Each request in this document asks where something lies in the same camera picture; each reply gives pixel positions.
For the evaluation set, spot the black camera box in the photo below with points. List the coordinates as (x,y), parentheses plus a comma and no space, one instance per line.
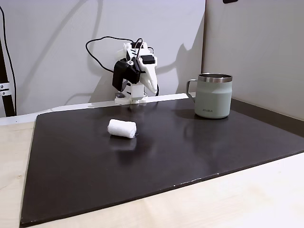
(124,73)

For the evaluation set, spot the black stand leg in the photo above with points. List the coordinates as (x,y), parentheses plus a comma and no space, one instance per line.
(6,104)

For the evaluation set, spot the black mat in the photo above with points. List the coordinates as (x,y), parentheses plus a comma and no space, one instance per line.
(152,161)

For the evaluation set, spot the white gauze roll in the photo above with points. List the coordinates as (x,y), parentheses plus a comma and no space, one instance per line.
(122,128)

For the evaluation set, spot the white board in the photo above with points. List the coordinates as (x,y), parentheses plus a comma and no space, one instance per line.
(71,108)

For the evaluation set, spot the grey-green metal mug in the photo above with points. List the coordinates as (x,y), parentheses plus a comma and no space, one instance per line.
(212,97)

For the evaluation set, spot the black wall fixture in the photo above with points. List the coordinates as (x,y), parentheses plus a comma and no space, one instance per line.
(230,1)

